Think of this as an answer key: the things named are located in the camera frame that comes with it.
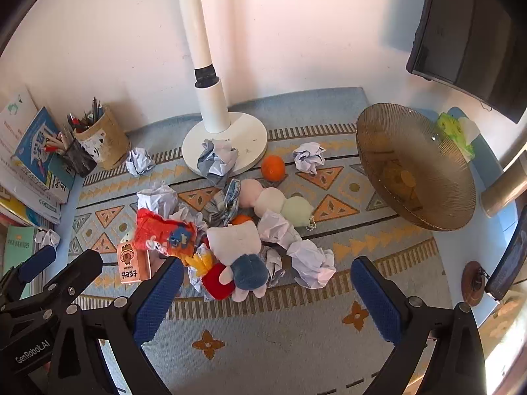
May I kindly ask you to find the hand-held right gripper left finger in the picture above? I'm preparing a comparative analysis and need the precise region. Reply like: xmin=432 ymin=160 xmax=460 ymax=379
xmin=49 ymin=256 xmax=185 ymax=395

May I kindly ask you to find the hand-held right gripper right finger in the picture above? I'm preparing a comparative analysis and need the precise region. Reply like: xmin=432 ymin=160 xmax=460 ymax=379
xmin=350 ymin=256 xmax=488 ymax=395

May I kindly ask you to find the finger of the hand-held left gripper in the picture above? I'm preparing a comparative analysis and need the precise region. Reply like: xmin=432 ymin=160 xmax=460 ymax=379
xmin=0 ymin=245 xmax=57 ymax=303
xmin=41 ymin=249 xmax=103 ymax=322

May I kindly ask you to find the white paper ball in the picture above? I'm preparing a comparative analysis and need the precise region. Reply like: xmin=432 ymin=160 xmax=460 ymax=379
xmin=257 ymin=209 xmax=302 ymax=251
xmin=292 ymin=142 xmax=327 ymax=174
xmin=287 ymin=239 xmax=337 ymax=289
xmin=169 ymin=203 xmax=208 ymax=235
xmin=35 ymin=229 xmax=62 ymax=251
xmin=137 ymin=183 xmax=180 ymax=220
xmin=125 ymin=147 xmax=156 ymax=177

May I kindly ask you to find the small orange carton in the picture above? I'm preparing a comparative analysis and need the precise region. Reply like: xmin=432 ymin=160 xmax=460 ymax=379
xmin=116 ymin=241 xmax=152 ymax=284

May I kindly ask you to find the red and yellow plush toy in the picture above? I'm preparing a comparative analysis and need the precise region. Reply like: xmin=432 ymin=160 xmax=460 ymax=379
xmin=185 ymin=252 xmax=236 ymax=302

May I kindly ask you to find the red snack packet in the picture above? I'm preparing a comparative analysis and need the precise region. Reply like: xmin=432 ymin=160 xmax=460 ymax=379
xmin=134 ymin=208 xmax=198 ymax=262

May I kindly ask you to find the white and blue plush toy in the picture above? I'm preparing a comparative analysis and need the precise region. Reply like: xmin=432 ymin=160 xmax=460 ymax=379
xmin=206 ymin=220 xmax=281 ymax=302

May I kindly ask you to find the grey paper ball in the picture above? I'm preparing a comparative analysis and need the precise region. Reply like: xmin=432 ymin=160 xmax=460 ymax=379
xmin=260 ymin=246 xmax=286 ymax=289

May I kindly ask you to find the blue plaid cloth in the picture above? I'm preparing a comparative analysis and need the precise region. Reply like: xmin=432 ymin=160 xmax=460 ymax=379
xmin=204 ymin=178 xmax=242 ymax=228

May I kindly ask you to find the amber ribbed glass bowl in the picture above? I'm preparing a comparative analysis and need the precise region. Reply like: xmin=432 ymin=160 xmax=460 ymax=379
xmin=355 ymin=103 xmax=477 ymax=232

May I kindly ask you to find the three-ball plush with keychain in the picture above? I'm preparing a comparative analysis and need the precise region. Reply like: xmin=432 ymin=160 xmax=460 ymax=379
xmin=239 ymin=178 xmax=318 ymax=231

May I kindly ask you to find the blue-grey paper ball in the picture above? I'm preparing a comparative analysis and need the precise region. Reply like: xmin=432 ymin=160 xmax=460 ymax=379
xmin=197 ymin=139 xmax=240 ymax=188

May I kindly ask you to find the pile of green books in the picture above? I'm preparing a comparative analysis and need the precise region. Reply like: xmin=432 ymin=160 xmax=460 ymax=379
xmin=0 ymin=225 xmax=42 ymax=301

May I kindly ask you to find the round wooden coaster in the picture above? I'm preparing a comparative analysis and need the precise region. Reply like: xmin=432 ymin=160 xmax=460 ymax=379
xmin=461 ymin=260 xmax=488 ymax=307

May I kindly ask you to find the blue patterned woven mat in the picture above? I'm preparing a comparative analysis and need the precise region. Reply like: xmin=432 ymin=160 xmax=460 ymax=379
xmin=66 ymin=86 xmax=454 ymax=395

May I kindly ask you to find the black mesh pen holder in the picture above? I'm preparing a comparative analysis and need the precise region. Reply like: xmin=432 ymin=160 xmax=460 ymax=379
xmin=58 ymin=134 xmax=98 ymax=178

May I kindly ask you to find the stack of colourful workbooks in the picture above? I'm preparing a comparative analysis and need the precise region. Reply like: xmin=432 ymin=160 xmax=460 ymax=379
xmin=0 ymin=86 xmax=77 ymax=227

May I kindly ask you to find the bunch of pencils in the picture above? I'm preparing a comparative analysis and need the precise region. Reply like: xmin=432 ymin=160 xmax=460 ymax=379
xmin=43 ymin=129 xmax=77 ymax=155

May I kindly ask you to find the floral patterned cloth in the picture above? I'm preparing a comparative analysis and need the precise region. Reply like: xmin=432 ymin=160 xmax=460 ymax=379
xmin=478 ymin=292 xmax=523 ymax=387

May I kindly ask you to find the bamboo pen holder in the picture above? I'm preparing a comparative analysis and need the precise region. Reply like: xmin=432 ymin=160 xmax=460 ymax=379
xmin=74 ymin=105 xmax=131 ymax=170

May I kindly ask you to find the bunch of pens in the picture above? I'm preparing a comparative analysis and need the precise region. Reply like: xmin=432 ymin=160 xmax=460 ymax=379
xmin=67 ymin=96 xmax=105 ymax=132

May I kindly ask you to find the beige roll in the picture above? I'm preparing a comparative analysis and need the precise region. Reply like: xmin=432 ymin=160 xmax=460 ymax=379
xmin=480 ymin=140 xmax=527 ymax=219

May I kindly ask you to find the green tissue pack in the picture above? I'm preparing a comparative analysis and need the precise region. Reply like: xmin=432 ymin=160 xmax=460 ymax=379
xmin=436 ymin=111 xmax=482 ymax=161

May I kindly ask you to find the white desk lamp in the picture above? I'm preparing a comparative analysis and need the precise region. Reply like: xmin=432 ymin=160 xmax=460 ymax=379
xmin=173 ymin=0 xmax=269 ymax=177

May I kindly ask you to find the black monitor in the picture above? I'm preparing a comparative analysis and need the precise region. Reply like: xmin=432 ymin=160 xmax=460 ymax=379
xmin=405 ymin=0 xmax=527 ymax=125

